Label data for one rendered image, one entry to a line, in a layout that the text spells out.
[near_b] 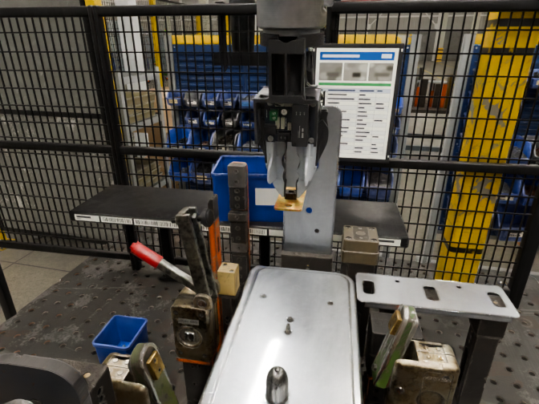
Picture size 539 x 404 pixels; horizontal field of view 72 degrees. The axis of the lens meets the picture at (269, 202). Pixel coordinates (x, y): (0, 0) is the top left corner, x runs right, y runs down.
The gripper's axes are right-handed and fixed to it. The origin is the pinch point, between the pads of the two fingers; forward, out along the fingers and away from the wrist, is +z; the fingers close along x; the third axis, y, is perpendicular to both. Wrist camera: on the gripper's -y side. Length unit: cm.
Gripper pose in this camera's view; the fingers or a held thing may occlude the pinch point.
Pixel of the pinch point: (291, 185)
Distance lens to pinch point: 52.7
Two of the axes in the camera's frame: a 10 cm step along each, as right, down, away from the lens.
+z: 0.1, 8.7, 4.8
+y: -1.7, 4.8, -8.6
